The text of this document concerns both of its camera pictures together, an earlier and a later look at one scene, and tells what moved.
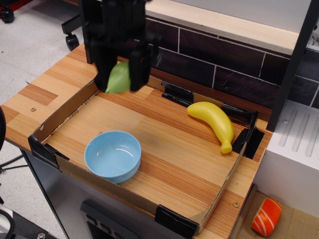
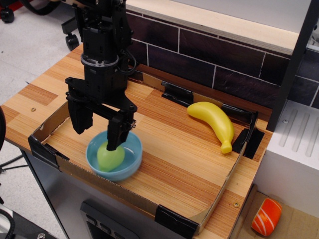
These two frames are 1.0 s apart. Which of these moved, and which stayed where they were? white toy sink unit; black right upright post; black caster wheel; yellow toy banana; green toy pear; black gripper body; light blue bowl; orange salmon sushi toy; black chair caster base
Moved: black gripper body; green toy pear
Stayed: black caster wheel; black right upright post; orange salmon sushi toy; light blue bowl; yellow toy banana; white toy sink unit; black chair caster base
